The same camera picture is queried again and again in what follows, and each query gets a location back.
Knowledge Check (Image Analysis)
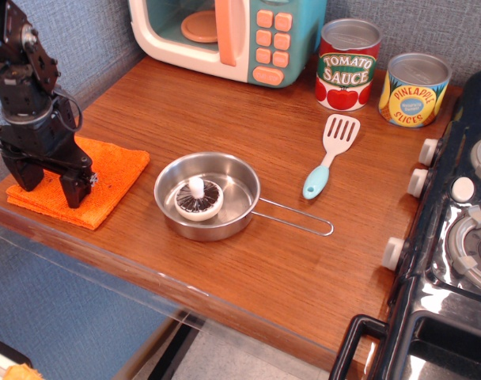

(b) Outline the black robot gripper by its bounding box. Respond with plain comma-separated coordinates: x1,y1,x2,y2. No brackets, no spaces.
0,97,97,209

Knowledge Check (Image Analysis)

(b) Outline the orange towel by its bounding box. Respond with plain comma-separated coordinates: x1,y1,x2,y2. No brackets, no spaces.
6,137,150,230

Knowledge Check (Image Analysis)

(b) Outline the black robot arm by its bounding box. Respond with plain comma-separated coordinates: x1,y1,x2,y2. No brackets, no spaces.
0,1,97,208

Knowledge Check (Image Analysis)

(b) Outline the toy microwave oven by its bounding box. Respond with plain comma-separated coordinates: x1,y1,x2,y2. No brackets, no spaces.
129,1,327,88

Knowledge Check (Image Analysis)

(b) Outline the toy mushroom half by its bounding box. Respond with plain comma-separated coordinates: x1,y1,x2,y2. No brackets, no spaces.
174,177,224,222

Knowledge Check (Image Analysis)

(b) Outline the small steel frying pan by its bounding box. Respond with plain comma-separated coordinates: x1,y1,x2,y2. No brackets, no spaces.
153,152,335,241

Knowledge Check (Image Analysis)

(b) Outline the orange plush object corner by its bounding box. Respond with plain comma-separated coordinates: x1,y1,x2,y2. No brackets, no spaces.
2,364,44,380

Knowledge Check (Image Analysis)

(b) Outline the tomato sauce can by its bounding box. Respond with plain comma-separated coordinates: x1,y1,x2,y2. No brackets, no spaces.
315,18,381,112

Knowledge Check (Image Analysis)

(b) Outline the white stove knob front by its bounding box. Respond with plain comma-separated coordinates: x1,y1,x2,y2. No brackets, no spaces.
381,237,405,271

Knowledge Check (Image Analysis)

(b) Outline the white stove knob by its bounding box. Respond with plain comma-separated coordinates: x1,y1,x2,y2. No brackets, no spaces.
407,169,428,198
381,237,405,271
419,139,439,167

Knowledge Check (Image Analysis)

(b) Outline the white stove knob middle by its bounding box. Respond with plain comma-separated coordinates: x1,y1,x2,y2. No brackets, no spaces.
407,169,428,198

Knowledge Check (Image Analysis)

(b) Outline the pineapple slices can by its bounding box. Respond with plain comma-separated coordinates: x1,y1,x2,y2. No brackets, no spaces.
378,52,452,128

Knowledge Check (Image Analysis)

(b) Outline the white stove knob rear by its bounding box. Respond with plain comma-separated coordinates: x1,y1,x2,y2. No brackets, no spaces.
419,139,439,167

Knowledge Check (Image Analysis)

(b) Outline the black toy stove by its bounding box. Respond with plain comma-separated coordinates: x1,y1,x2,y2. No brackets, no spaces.
330,71,481,379

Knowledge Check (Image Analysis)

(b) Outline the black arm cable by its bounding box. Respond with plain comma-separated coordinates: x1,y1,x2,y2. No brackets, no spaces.
52,89,84,134

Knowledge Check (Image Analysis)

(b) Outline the white spatula blue handle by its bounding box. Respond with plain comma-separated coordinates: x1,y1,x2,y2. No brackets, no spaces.
302,114,361,200

